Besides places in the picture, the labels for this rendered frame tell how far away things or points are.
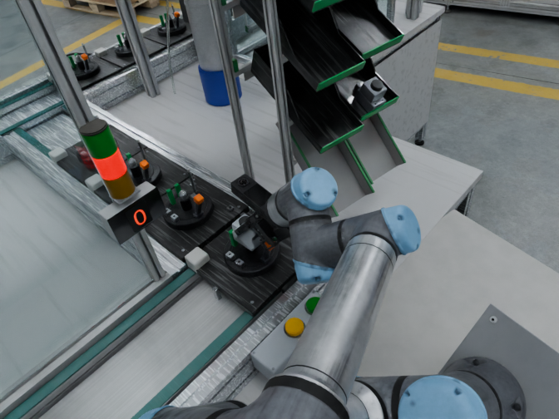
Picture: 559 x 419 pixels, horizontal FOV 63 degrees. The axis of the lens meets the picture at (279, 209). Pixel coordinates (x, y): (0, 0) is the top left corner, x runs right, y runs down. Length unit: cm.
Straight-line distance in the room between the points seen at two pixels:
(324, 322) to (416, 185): 99
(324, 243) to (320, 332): 24
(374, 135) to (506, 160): 183
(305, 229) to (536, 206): 216
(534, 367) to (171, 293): 78
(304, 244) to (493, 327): 41
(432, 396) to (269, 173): 97
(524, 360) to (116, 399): 81
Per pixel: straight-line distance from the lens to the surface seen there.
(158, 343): 113
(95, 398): 112
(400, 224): 68
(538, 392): 98
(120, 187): 93
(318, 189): 76
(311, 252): 76
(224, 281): 111
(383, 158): 132
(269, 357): 100
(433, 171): 154
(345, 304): 57
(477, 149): 313
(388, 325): 115
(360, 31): 115
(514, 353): 98
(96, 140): 87
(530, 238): 264
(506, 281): 128
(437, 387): 78
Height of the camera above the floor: 183
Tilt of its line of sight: 44 degrees down
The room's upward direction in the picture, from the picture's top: 9 degrees counter-clockwise
